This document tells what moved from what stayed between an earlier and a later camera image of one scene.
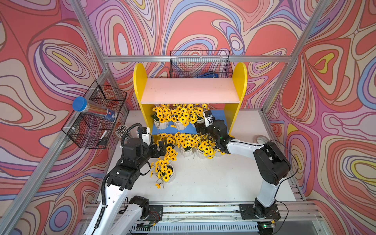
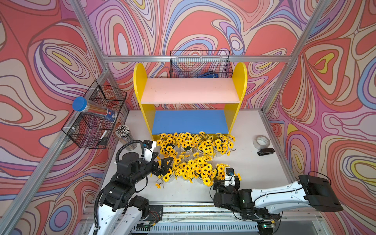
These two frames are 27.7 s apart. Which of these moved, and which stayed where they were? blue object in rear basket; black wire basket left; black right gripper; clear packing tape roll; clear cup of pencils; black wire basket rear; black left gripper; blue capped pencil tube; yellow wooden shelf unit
Moved: black right gripper; black left gripper
Stayed: clear packing tape roll; clear cup of pencils; blue capped pencil tube; black wire basket rear; blue object in rear basket; black wire basket left; yellow wooden shelf unit
